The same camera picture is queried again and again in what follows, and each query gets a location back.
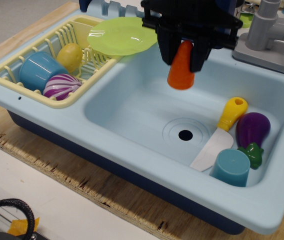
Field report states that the blue cup in rack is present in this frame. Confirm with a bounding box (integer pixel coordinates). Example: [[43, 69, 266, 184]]
[[19, 51, 69, 93]]

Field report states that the light blue toy sink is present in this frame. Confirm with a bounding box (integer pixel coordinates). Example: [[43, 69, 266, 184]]
[[0, 4, 284, 235]]

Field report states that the purple white toy onion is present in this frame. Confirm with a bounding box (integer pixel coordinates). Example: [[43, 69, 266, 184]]
[[43, 73, 82, 101]]

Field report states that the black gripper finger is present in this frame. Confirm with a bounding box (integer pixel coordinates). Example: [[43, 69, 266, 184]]
[[190, 37, 212, 73], [156, 28, 181, 65]]

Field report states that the yellow toy potato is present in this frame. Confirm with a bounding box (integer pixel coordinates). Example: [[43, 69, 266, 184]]
[[56, 43, 83, 73]]

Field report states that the wooden board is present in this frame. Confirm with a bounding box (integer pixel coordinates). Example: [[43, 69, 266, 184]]
[[0, 0, 284, 240]]

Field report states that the green object in background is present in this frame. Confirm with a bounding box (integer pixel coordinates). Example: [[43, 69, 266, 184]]
[[240, 13, 253, 29]]

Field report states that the cream yellow dish rack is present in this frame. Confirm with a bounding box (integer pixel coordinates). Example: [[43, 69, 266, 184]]
[[0, 15, 120, 109]]

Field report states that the yellow handled toy knife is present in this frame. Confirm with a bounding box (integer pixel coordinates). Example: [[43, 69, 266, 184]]
[[190, 97, 248, 172]]

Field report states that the orange toy carrot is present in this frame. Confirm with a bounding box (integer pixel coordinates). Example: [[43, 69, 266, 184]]
[[167, 40, 195, 90]]

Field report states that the yellow tape piece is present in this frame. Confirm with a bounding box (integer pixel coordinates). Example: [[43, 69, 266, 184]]
[[7, 219, 28, 237]]

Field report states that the dark blue plastic box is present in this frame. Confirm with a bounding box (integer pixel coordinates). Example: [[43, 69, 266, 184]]
[[214, 0, 237, 50]]

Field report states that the purple toy eggplant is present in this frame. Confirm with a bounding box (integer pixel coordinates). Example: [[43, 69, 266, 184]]
[[236, 112, 270, 170]]

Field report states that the light green plastic plate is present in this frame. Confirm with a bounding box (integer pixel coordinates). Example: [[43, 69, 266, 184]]
[[87, 17, 157, 56]]

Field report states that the black braided cable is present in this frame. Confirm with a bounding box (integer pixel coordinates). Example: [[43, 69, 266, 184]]
[[0, 198, 36, 237]]

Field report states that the blue cup in sink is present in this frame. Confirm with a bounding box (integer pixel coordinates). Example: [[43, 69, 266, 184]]
[[210, 148, 250, 187]]

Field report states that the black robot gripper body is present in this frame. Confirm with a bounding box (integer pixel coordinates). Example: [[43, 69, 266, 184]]
[[141, 0, 242, 49]]

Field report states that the grey toy faucet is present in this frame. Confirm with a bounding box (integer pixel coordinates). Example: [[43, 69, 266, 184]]
[[232, 0, 284, 73]]

